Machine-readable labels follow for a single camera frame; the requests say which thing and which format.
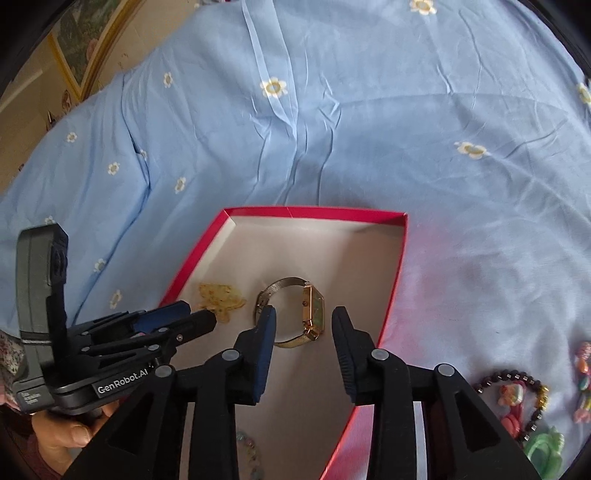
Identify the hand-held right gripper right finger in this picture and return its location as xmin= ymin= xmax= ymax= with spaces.
xmin=331 ymin=305 xmax=542 ymax=480

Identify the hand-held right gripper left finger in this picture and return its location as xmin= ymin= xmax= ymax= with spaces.
xmin=62 ymin=306 xmax=278 ymax=480

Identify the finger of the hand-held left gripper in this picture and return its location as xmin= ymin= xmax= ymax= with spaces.
xmin=82 ymin=308 xmax=218 ymax=370
xmin=68 ymin=301 xmax=191 ymax=344

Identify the gold butterfly brooch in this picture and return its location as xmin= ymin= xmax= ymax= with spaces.
xmin=198 ymin=282 xmax=247 ymax=325

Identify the gold wristwatch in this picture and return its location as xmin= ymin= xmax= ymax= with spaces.
xmin=252 ymin=277 xmax=327 ymax=350

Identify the red cardboard box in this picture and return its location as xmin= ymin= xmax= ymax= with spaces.
xmin=159 ymin=208 xmax=409 ymax=480

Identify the black bead bracelet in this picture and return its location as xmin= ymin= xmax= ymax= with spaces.
xmin=475 ymin=368 xmax=551 ymax=440

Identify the green hair clip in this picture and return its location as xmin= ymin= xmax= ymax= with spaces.
xmin=523 ymin=426 xmax=567 ymax=472

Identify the multicoloured charm bracelet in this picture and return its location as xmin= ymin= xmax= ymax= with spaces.
xmin=571 ymin=342 xmax=591 ymax=424

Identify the person's left hand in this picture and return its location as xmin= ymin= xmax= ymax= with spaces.
xmin=31 ymin=398 xmax=122 ymax=477

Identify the blue floral bedsheet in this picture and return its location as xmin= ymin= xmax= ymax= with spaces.
xmin=0 ymin=0 xmax=591 ymax=480

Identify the gold framed picture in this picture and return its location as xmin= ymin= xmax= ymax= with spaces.
xmin=47 ymin=0 xmax=145 ymax=100

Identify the pastel bead bracelet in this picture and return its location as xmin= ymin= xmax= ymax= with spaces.
xmin=235 ymin=429 xmax=265 ymax=480

